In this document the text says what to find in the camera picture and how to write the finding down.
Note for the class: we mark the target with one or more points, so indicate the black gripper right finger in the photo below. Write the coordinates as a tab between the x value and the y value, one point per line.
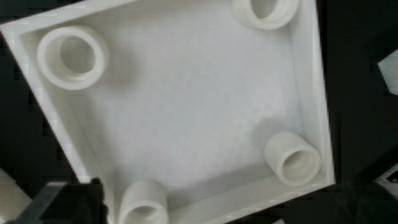
348	204

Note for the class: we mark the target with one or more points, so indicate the white leg at left edge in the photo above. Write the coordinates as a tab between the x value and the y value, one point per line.
14	199

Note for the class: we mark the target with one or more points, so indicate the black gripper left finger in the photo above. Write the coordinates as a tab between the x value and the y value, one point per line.
67	204

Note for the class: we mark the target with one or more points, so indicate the white right fence wall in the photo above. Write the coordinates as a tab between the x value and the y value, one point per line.
387	179

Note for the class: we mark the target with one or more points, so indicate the white table leg with tag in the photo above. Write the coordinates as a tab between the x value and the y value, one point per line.
387	66

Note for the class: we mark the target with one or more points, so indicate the white square tabletop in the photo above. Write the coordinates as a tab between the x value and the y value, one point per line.
209	85

